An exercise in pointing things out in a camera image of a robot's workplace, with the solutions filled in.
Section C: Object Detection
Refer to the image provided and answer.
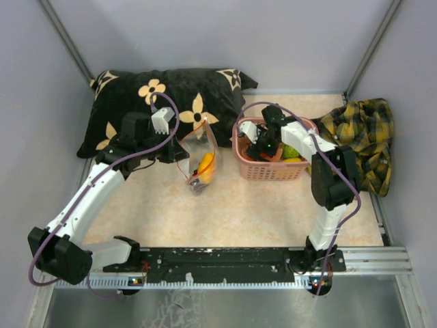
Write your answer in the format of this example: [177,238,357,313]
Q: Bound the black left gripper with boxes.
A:
[137,127,189,163]

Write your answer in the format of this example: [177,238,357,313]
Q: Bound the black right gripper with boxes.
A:
[246,126,281,167]

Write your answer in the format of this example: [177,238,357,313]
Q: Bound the watermelon slice toy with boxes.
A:
[240,144,283,163]

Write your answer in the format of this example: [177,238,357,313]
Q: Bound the clear zip top bag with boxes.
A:
[178,119,219,195]

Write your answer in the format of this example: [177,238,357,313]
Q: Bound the yellow mango toy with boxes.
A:
[198,152,216,184]

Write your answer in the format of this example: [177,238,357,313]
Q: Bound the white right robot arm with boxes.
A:
[236,102,361,274]

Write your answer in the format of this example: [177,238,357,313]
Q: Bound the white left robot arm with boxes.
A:
[27,107,186,286]

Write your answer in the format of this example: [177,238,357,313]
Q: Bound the green custard apple toy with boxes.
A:
[282,143,300,159]

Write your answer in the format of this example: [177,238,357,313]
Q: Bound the pink plastic basket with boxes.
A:
[231,117,311,181]

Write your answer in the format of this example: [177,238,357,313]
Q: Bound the black floral pillow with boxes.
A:
[76,68,258,159]

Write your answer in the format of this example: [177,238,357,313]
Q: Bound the yellow plaid shirt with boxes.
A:
[313,98,394,197]

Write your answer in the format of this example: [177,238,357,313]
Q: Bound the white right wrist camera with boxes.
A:
[238,121,259,144]

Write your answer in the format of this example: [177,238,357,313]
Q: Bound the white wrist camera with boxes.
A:
[238,121,259,144]
[151,107,175,135]

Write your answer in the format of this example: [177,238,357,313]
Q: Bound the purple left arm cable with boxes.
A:
[26,91,180,287]

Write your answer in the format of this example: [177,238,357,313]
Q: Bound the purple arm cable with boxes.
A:
[26,91,180,287]
[236,101,363,297]

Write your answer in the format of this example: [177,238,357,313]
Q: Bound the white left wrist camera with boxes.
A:
[151,107,175,135]

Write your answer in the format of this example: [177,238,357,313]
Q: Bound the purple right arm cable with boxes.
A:
[236,101,363,297]

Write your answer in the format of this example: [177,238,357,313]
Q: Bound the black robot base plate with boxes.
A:
[103,246,326,284]

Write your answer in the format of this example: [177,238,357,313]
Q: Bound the aluminium frame rail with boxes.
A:
[74,247,412,293]

